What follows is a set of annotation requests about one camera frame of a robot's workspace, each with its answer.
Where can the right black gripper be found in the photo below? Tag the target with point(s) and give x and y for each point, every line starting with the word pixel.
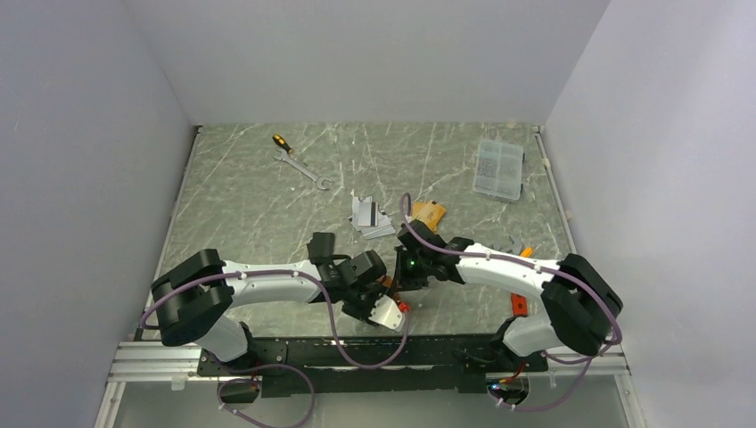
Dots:
pixel 402 282

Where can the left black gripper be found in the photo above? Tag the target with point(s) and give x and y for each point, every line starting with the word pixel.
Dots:
pixel 363 315

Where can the gold card stack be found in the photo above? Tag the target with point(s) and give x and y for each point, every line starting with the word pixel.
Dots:
pixel 430 213

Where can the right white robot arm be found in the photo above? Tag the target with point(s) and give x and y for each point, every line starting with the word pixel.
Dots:
pixel 576 308

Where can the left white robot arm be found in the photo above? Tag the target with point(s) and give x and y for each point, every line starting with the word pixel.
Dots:
pixel 191 300

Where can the black card stack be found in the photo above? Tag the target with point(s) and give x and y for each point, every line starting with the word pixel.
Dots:
pixel 321 247

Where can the grey orange pliers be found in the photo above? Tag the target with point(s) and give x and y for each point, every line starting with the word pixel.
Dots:
pixel 516 247

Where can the clear plastic organizer box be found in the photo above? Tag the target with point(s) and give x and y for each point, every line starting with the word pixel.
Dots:
pixel 499 168

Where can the silver open-end wrench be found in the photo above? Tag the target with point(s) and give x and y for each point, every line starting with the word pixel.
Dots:
pixel 321 182

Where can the orange black screwdriver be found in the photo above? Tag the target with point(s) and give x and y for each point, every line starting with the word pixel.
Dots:
pixel 282 143

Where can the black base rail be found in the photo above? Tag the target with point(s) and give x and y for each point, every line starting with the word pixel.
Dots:
pixel 461 362

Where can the red handled tool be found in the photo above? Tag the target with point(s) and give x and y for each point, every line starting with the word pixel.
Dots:
pixel 519 305

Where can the aluminium frame rail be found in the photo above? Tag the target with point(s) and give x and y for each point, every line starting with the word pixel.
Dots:
pixel 150 361

